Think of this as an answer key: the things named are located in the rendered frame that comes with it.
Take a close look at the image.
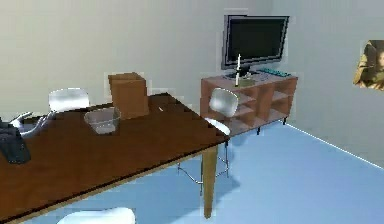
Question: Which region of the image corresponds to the olive flat dish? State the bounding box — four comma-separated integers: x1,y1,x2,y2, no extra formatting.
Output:
239,77,257,88

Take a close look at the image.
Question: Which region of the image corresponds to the teal remote control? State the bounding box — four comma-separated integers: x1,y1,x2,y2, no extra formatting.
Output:
259,67,292,78

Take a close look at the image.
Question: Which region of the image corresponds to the black television set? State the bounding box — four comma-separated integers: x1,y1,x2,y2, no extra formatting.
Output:
221,14,290,80

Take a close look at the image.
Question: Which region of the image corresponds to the dark brown wooden table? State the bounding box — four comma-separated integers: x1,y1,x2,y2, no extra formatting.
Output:
0,92,232,224

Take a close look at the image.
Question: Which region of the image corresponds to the clear glass bowl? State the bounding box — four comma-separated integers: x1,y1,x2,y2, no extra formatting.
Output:
83,106,122,136

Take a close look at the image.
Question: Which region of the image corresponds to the brown framed wall picture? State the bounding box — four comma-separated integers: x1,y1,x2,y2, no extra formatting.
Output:
352,39,384,92

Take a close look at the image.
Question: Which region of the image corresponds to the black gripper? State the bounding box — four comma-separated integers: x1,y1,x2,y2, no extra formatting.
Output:
0,111,57,165

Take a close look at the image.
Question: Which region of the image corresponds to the brown cardboard box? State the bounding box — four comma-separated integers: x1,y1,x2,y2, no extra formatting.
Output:
107,71,150,120

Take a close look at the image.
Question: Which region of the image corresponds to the brown wooden shelf unit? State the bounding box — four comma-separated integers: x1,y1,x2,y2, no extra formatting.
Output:
200,71,299,137

